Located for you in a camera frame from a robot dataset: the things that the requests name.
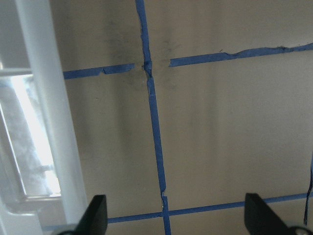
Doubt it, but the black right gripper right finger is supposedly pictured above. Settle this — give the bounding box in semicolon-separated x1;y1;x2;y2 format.
244;193;313;235

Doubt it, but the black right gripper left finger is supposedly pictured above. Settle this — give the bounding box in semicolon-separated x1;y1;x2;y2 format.
55;194;108;235

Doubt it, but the clear plastic storage box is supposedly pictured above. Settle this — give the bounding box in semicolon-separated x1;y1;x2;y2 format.
0;0;87;235

